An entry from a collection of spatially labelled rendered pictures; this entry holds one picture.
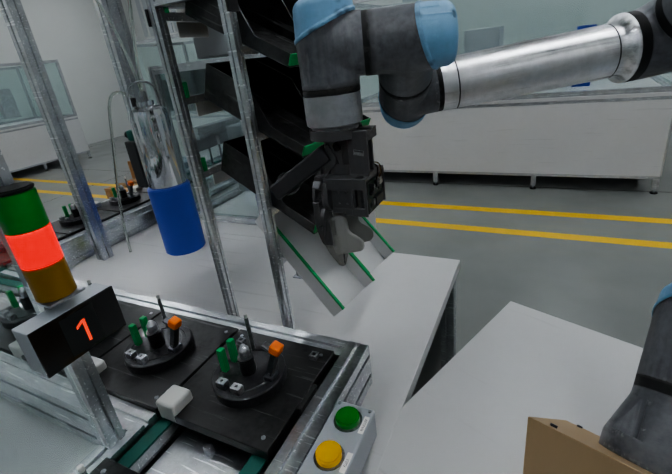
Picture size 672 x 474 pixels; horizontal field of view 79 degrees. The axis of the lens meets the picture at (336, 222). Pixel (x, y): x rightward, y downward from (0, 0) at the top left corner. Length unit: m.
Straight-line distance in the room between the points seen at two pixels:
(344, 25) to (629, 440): 0.58
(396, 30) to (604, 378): 0.80
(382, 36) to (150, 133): 1.19
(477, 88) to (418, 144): 4.05
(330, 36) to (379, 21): 0.06
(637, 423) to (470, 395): 0.37
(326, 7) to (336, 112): 0.12
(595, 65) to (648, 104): 3.78
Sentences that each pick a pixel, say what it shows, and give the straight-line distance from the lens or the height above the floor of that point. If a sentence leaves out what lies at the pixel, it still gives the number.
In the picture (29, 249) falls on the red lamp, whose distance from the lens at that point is 0.64.
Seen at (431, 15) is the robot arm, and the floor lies 1.55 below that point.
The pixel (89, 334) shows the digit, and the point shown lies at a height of 1.19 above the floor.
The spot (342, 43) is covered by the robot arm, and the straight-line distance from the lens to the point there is 0.51.
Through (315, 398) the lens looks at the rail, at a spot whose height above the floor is 0.96.
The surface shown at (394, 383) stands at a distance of 0.94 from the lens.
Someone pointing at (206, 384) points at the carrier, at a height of 0.97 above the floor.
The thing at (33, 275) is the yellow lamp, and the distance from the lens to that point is 0.66.
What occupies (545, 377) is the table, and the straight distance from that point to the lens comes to 1.00.
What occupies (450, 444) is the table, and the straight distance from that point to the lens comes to 0.85.
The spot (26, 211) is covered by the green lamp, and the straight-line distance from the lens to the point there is 0.63.
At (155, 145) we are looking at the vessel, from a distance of 1.59.
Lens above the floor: 1.52
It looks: 23 degrees down
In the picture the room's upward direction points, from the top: 7 degrees counter-clockwise
